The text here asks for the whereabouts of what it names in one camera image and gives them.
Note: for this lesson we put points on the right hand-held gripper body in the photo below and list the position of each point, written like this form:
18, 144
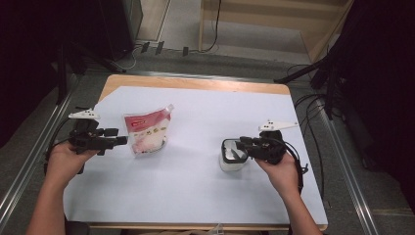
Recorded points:
270, 147

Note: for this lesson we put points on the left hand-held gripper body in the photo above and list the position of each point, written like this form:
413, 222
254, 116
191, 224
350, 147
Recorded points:
88, 138

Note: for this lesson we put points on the red and white pouch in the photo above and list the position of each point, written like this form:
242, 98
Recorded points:
148, 130

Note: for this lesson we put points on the person's right hand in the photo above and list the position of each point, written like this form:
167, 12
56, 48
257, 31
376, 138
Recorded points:
282, 178

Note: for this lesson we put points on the person's left hand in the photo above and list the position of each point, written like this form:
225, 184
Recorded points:
65, 163

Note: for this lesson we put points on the black stand with legs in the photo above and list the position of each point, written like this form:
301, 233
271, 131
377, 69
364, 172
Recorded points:
65, 71

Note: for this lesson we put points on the wooden table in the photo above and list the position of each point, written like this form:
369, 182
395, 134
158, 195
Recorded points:
195, 83

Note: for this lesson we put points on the black tripod stand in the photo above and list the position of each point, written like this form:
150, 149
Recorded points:
319, 71

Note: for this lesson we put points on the black cabinet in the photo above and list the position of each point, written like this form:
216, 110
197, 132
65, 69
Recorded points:
120, 26

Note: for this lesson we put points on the metal floor rail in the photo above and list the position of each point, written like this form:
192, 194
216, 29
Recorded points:
195, 75
29, 156
349, 169

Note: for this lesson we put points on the light wooden frame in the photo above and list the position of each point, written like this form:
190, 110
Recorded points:
261, 29

